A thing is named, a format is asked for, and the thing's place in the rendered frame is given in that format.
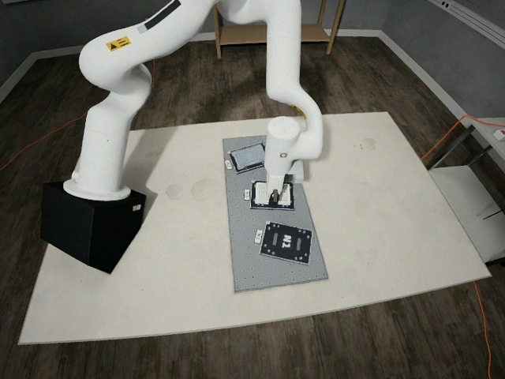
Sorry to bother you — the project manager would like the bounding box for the black rectangular frame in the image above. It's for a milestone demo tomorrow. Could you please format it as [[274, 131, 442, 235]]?
[[228, 142, 265, 174]]

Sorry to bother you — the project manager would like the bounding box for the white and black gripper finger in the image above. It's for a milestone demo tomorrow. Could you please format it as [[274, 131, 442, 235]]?
[[268, 189, 279, 205]]

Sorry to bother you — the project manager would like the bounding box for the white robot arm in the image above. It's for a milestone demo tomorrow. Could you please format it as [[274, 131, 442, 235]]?
[[63, 0, 324, 201]]

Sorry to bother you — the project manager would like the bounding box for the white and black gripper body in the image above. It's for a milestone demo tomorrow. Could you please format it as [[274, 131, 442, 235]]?
[[267, 171, 285, 195]]

